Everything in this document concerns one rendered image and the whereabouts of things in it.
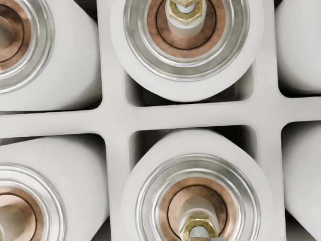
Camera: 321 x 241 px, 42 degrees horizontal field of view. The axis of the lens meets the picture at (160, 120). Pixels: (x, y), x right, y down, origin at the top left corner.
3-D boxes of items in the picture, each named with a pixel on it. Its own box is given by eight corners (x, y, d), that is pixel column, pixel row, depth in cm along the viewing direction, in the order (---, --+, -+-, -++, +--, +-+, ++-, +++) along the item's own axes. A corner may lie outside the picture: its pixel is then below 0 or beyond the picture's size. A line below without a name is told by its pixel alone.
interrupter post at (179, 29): (166, 1, 26) (163, -16, 22) (206, 0, 25) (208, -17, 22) (166, 40, 26) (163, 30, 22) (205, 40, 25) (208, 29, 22)
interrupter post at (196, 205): (178, 192, 26) (177, 204, 23) (218, 195, 26) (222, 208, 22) (176, 231, 26) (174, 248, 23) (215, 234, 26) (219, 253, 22)
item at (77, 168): (85, 112, 44) (15, 114, 26) (144, 181, 44) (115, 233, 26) (18, 170, 45) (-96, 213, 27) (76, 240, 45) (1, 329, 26)
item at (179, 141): (150, 121, 44) (124, 130, 26) (243, 128, 43) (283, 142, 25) (144, 213, 44) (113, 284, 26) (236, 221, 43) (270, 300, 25)
